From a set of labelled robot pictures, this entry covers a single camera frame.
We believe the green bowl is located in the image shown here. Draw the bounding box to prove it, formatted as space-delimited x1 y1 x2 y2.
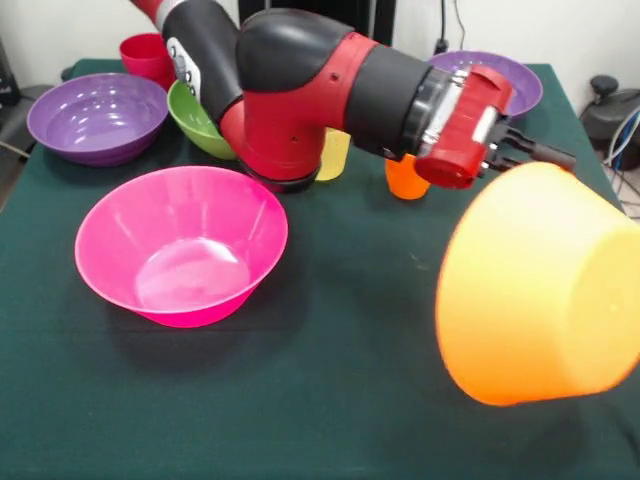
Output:
167 79 239 161

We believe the pink bowl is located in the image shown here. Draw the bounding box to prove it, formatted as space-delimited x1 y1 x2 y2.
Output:
74 165 290 330

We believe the large orange bowl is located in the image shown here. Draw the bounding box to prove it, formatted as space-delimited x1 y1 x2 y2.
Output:
434 160 640 407

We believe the orange cup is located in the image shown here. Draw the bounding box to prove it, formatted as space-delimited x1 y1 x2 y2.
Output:
384 153 431 201

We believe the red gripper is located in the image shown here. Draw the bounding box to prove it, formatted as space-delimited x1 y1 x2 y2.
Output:
414 64 577 191

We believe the purple bowl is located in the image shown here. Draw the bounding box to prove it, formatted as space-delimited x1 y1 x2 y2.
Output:
427 49 544 121
26 72 170 167

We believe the dark green table cloth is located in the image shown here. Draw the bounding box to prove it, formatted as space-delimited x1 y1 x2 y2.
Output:
0 58 640 480

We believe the red cup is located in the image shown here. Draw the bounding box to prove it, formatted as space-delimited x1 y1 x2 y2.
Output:
119 32 177 92

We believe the black wall cable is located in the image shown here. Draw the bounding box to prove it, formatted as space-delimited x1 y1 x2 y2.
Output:
433 0 466 55

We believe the yellow cup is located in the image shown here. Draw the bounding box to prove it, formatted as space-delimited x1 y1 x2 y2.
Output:
314 128 351 182

